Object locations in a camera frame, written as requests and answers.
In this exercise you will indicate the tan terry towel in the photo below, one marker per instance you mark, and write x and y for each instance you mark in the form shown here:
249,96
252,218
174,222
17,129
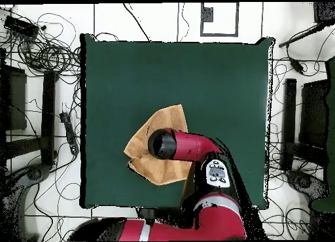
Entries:
167,171

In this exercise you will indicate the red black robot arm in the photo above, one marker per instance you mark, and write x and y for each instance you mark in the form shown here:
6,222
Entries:
193,146

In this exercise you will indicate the black flat panel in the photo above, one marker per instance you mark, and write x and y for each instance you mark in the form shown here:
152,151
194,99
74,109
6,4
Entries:
314,113
15,100

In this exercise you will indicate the dark green table cloth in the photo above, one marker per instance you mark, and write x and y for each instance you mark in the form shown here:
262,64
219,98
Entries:
117,82

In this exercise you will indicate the black power strip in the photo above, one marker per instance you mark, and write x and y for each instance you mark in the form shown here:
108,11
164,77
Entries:
69,132

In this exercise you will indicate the black stand bar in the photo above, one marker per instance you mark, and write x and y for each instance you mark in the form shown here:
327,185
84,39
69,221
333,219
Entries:
48,116
289,121

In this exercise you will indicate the dark stand base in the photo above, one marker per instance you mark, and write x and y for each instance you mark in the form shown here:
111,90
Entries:
303,181
34,173

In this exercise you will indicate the black power adapter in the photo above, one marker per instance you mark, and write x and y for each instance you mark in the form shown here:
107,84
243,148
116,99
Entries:
297,66

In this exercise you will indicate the black tripod pole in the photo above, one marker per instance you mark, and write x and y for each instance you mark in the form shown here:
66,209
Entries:
301,36

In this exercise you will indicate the black speckled box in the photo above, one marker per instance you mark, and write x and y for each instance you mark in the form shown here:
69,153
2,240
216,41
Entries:
324,13

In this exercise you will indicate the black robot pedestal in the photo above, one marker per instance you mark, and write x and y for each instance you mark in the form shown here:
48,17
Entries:
146,213

